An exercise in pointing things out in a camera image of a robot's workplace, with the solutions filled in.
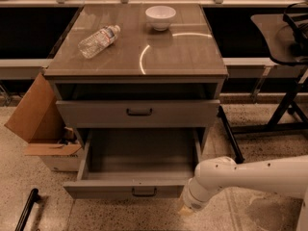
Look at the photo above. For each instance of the grey drawer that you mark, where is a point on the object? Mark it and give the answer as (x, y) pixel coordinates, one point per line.
(138, 113)
(136, 163)

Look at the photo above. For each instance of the yellow-tipped white gripper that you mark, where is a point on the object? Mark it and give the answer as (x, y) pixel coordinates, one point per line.
(194, 200)

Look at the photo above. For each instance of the clear plastic water bottle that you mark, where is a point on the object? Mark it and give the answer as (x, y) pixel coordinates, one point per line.
(99, 41)

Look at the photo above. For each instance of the grey top drawer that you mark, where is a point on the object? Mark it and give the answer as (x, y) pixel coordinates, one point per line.
(138, 113)

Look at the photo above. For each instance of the black bar lower left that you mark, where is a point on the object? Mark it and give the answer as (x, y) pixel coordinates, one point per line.
(31, 200)

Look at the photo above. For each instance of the black side table stand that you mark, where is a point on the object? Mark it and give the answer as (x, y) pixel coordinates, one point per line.
(287, 46)

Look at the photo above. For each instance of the grey drawer cabinet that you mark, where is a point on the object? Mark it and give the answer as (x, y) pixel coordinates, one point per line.
(180, 63)

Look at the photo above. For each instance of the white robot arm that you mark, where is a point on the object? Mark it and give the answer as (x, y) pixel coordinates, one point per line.
(287, 176)

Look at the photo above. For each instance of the brown cardboard box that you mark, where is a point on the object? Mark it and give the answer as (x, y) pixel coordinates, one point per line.
(37, 121)

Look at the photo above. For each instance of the white ceramic bowl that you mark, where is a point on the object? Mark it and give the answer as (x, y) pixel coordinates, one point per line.
(160, 17)

